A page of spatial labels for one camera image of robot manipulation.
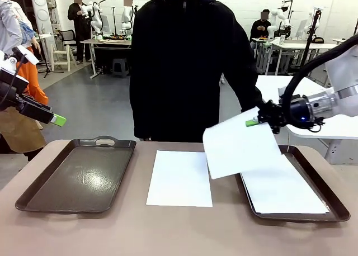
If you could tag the dark brown plastic tray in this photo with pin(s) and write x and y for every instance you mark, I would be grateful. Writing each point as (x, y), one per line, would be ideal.
(81, 175)
(339, 208)

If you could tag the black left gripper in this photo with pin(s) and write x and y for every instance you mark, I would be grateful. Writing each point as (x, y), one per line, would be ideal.
(8, 95)

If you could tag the white wooden chair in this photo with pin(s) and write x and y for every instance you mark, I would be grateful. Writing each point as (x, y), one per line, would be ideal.
(63, 53)

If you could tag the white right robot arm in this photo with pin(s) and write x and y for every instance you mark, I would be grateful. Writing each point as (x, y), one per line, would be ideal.
(344, 68)

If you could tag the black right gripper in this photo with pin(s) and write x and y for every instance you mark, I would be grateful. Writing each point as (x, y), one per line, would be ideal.
(300, 110)

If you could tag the person's left forearm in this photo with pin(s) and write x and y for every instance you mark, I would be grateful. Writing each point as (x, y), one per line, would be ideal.
(251, 94)

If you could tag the white A4 paper stack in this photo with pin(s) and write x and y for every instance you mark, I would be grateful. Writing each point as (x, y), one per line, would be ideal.
(179, 180)

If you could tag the mannequin in white shirt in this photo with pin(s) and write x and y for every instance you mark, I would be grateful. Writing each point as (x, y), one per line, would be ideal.
(8, 29)

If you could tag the grey plastic stool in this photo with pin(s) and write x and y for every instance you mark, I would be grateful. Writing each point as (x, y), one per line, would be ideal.
(120, 67)

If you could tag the standing person in black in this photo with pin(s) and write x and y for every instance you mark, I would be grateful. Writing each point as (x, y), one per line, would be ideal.
(77, 21)

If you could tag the white background desks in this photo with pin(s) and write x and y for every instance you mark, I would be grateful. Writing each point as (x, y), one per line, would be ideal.
(296, 46)

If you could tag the tall black tripod pole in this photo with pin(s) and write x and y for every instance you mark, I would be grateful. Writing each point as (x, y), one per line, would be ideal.
(311, 35)

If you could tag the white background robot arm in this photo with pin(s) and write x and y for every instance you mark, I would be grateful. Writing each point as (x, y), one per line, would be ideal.
(275, 24)

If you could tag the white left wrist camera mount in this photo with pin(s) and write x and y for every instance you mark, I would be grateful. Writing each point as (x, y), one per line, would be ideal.
(29, 57)

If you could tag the black tripod stand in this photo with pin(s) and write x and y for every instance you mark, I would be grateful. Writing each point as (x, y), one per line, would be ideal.
(46, 68)

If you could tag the white standing air conditioner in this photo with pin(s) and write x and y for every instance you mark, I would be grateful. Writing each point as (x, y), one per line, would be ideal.
(42, 15)

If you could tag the person's right forearm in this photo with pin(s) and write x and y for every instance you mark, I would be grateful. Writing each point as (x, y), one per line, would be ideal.
(138, 113)

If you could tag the white A4 sheet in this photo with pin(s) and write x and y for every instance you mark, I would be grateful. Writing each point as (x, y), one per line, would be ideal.
(240, 149)
(285, 191)

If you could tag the black mesh office chair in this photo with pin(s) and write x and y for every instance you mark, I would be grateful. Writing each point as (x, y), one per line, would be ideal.
(65, 35)

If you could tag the person in black jacket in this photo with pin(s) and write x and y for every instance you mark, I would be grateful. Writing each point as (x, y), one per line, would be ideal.
(181, 71)

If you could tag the white-legged work table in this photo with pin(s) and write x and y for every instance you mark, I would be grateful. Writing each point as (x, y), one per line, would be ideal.
(112, 42)

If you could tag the large white table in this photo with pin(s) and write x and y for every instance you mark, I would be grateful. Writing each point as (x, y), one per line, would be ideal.
(335, 130)

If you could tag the seated person in black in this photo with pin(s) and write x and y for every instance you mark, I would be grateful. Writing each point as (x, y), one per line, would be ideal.
(258, 28)

